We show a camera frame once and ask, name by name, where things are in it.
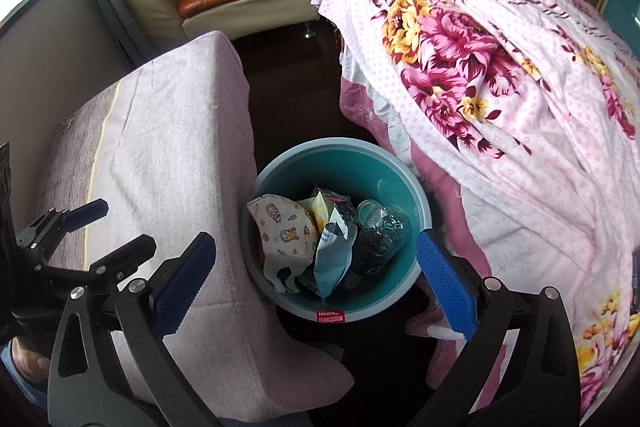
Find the purple striped tablecloth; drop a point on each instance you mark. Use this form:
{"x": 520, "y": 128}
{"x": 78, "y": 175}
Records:
{"x": 165, "y": 132}

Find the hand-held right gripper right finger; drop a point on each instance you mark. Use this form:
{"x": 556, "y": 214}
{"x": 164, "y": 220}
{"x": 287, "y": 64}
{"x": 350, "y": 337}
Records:
{"x": 445, "y": 287}

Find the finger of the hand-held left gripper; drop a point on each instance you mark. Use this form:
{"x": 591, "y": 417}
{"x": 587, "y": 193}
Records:
{"x": 130, "y": 252}
{"x": 85, "y": 212}

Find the person's left forearm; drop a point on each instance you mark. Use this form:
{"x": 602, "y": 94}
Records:
{"x": 20, "y": 389}

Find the teal plastic basin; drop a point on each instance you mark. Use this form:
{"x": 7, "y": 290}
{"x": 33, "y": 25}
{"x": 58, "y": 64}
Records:
{"x": 350, "y": 162}

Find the orange white black snack bag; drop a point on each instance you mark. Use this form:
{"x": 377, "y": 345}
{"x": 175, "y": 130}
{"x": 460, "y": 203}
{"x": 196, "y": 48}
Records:
{"x": 330, "y": 257}

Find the clear bottle with green label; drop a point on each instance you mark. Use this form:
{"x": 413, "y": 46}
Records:
{"x": 382, "y": 237}

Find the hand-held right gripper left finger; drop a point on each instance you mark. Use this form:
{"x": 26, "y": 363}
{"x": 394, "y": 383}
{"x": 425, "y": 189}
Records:
{"x": 185, "y": 282}

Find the white yellow tissue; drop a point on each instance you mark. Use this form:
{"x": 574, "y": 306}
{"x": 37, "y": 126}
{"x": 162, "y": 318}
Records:
{"x": 315, "y": 209}

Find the person's left hand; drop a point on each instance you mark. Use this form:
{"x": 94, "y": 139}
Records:
{"x": 30, "y": 359}

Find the cartoon print face mask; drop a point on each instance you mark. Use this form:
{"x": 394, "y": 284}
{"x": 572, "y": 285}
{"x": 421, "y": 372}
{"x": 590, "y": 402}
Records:
{"x": 280, "y": 232}

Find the pink floral blanket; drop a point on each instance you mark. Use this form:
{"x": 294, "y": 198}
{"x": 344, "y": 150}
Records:
{"x": 500, "y": 82}

